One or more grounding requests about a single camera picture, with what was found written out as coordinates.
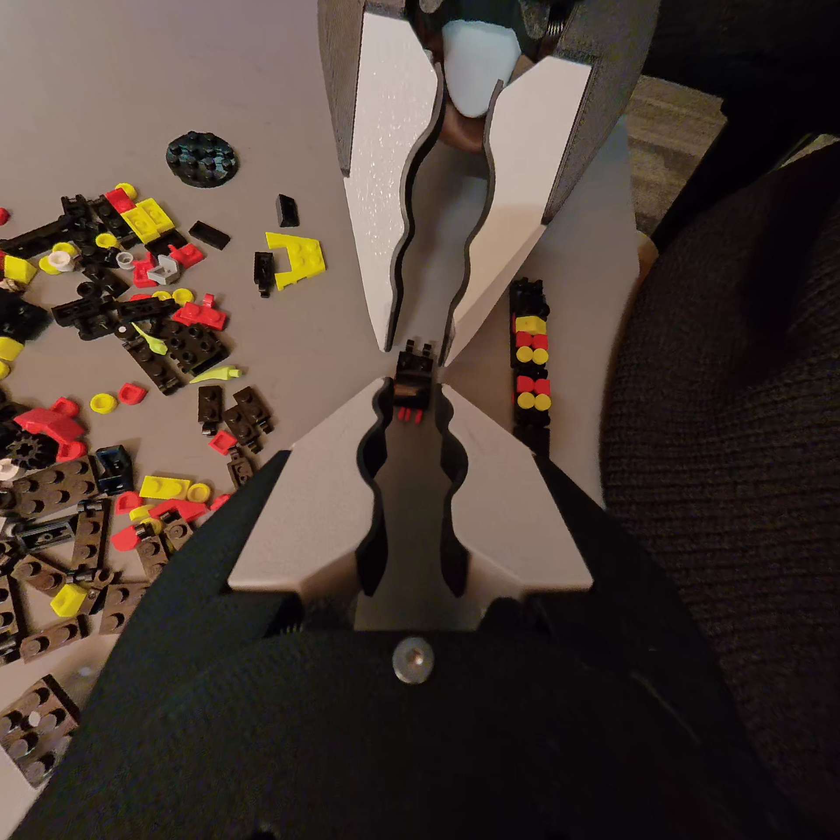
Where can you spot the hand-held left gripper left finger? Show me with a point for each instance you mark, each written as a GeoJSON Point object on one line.
{"type": "Point", "coordinates": [315, 512]}

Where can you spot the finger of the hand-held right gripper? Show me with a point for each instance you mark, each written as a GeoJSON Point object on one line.
{"type": "Point", "coordinates": [525, 151]}
{"type": "Point", "coordinates": [380, 164]}

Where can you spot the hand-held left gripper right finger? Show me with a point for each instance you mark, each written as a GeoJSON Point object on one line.
{"type": "Point", "coordinates": [512, 512]}

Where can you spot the small black red lego assembly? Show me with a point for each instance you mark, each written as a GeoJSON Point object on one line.
{"type": "Point", "coordinates": [420, 354]}

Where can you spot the black lego slope piece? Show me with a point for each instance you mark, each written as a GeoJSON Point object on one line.
{"type": "Point", "coordinates": [287, 211]}

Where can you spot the yellow lego wedge plate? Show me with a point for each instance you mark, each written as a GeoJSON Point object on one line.
{"type": "Point", "coordinates": [305, 253]}

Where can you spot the black lego clip plate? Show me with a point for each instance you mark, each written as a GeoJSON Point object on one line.
{"type": "Point", "coordinates": [263, 269]}

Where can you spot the long black red yellow lego assembly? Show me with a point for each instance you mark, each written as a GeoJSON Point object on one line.
{"type": "Point", "coordinates": [531, 325]}

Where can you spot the black round lego plate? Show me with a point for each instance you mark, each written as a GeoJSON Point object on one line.
{"type": "Point", "coordinates": [202, 159]}

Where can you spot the black flat lego tile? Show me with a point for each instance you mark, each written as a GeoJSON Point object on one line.
{"type": "Point", "coordinates": [208, 234]}

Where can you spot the pile of loose lego pieces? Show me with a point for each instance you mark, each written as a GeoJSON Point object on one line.
{"type": "Point", "coordinates": [190, 344]}

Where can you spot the person's right hand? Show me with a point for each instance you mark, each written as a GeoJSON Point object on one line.
{"type": "Point", "coordinates": [463, 134]}

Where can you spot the person's dark knit clothing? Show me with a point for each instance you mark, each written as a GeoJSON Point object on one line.
{"type": "Point", "coordinates": [722, 394]}

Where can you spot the black chair frame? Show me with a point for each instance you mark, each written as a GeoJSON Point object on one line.
{"type": "Point", "coordinates": [754, 52]}

